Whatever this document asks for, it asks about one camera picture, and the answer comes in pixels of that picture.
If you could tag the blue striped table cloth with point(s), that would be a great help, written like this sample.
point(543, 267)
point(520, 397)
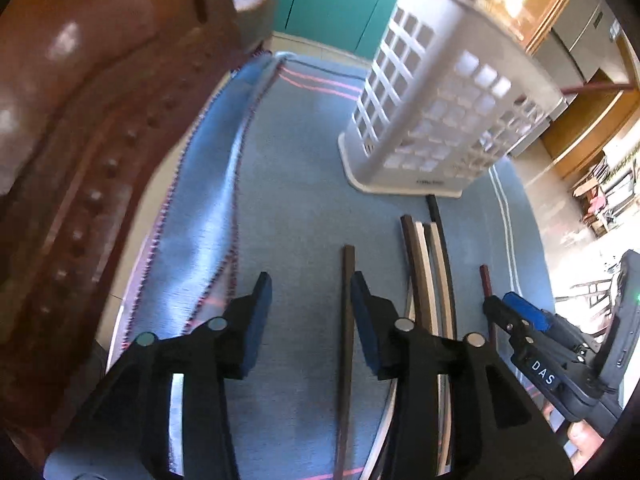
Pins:
point(260, 188)

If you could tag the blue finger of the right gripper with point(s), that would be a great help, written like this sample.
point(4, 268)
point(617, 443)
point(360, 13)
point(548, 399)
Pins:
point(540, 319)

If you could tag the silver refrigerator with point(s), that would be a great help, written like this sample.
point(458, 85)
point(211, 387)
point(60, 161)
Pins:
point(582, 42)

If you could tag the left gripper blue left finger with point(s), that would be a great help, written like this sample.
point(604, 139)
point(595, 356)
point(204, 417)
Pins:
point(122, 430)

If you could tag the person's right hand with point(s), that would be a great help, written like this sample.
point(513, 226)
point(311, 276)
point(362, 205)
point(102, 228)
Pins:
point(583, 439)

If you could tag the white plastic utensil basket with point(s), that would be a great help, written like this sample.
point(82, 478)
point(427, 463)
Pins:
point(448, 94)

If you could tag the dark brown chopstick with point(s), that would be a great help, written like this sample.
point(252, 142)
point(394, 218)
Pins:
point(344, 377)

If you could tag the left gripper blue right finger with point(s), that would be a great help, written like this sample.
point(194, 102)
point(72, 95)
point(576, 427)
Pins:
point(459, 412)

